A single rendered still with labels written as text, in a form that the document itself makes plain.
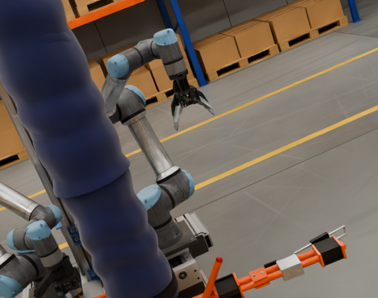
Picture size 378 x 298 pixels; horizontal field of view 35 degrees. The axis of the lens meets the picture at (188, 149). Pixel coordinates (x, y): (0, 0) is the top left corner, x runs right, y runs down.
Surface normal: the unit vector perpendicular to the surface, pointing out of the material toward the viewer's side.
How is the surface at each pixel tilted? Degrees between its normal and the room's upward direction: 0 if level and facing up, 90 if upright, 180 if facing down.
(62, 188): 64
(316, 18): 90
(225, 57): 90
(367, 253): 0
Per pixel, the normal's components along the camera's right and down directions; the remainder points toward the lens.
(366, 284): -0.33, -0.89
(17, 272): 0.63, -0.42
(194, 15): 0.24, 0.25
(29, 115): -0.54, 0.22
